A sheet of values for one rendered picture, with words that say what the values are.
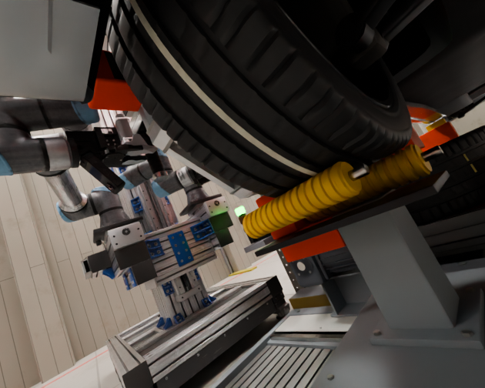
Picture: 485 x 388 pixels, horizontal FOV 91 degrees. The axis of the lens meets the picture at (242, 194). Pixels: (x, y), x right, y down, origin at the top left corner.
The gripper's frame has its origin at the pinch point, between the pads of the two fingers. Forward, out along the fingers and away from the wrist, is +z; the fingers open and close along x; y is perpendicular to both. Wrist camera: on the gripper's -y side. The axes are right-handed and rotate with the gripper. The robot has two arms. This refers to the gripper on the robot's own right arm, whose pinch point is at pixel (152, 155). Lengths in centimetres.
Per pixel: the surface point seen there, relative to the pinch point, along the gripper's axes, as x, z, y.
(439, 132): -37, 253, -20
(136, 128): -2.2, -2.5, 7.8
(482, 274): -48, 33, -61
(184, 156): -22.3, -5.3, -13.5
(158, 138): -22.9, -9.7, -9.5
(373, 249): -40, 12, -45
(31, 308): 327, -38, -3
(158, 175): -1.7, -1.4, -7.5
